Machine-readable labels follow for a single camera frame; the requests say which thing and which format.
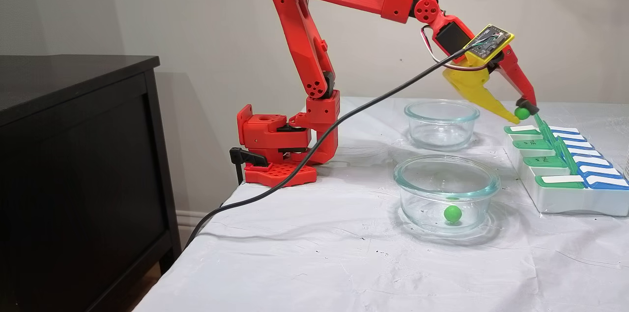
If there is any glass bowl for red candies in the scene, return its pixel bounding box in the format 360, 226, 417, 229
404, 100, 480, 151

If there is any black table clamp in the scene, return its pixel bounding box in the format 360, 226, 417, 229
229, 147, 269, 185

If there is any white tablecloth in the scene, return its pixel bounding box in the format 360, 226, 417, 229
135, 97, 629, 312

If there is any black camera cable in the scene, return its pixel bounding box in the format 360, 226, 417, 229
181, 50, 467, 253

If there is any camera board on yellow mount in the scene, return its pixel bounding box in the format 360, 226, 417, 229
462, 25, 515, 64

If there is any black wooden cabinet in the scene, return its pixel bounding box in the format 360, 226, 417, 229
0, 55, 182, 312

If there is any weekly pill organizer box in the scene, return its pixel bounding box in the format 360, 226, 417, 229
502, 111, 629, 217

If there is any glass bowl for green candies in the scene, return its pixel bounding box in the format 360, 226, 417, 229
393, 156, 501, 234

